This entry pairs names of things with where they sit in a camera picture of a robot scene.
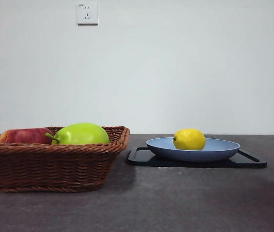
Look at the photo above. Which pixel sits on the brown wicker basket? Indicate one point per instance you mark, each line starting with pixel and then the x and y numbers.
pixel 54 166

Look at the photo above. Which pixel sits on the blue round plate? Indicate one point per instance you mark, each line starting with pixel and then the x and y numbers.
pixel 195 154

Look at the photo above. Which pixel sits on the black flat tray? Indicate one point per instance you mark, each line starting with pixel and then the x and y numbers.
pixel 141 159

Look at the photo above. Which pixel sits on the red apple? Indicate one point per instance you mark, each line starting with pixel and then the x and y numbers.
pixel 23 136

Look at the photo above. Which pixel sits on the green pear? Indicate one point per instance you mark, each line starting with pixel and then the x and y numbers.
pixel 83 134

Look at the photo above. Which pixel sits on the white wall socket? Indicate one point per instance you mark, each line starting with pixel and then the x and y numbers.
pixel 87 14

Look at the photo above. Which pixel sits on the yellow lemon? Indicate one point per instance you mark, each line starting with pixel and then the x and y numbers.
pixel 190 139

